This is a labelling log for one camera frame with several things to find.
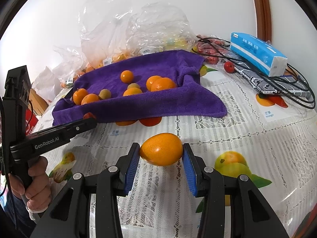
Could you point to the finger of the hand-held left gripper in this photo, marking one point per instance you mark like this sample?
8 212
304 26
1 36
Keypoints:
79 128

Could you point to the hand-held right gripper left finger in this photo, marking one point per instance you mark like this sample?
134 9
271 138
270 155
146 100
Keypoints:
131 168

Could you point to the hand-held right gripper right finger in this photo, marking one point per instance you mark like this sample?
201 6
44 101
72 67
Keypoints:
189 171

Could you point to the brown longan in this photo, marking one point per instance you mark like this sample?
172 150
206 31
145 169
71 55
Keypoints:
133 86
104 94

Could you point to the purple towel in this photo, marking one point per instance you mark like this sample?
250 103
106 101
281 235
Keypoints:
161 104

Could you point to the person's left hand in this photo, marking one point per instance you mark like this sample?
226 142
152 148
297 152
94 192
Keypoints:
37 186

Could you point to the red box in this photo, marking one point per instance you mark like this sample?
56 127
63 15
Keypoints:
31 122

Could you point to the white plastic bag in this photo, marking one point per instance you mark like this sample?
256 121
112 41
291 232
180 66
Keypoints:
45 81

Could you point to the crumpled clear bag of oranges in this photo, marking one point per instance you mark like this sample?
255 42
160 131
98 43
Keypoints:
70 62

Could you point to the tall clear bag of oranges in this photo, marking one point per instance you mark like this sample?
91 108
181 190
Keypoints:
106 24

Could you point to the small red fruit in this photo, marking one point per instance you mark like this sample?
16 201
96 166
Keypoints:
229 67

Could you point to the grey patterned fabric pouch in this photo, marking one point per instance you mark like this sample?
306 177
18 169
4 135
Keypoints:
270 84

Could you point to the clear bag of red fruit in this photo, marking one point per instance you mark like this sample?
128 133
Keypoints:
210 49

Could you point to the blue tissue pack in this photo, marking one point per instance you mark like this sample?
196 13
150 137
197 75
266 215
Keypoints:
257 52

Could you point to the wooden chair frame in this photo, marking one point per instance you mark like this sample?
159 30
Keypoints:
38 101

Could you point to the brown wooden door frame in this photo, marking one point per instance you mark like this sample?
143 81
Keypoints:
262 10

